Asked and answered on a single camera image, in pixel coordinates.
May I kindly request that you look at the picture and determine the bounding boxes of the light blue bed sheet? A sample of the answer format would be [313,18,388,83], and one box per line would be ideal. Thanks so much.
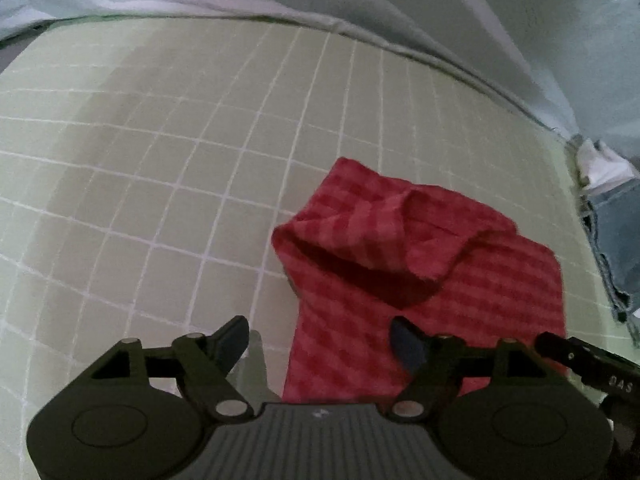
[0,0,640,147]

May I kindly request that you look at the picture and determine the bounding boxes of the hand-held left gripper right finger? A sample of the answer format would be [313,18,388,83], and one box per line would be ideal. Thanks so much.
[389,315,549,419]

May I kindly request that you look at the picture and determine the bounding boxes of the blue denim jeans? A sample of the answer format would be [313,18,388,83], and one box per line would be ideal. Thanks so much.
[565,134,640,348]

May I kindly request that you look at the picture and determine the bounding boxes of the white cloth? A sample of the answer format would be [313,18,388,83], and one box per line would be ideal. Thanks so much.
[575,139,638,192]

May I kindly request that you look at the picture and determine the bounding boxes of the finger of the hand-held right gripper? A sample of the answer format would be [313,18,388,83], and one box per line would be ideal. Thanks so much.
[533,331,608,390]

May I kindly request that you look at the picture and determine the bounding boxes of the green grid mat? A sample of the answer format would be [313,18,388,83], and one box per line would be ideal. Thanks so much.
[0,14,640,480]

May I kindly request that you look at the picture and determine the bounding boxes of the red checkered cloth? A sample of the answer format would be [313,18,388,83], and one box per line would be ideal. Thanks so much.
[271,156,569,404]

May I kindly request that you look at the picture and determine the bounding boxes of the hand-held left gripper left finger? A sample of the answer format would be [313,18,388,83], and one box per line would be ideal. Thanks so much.
[91,315,252,421]

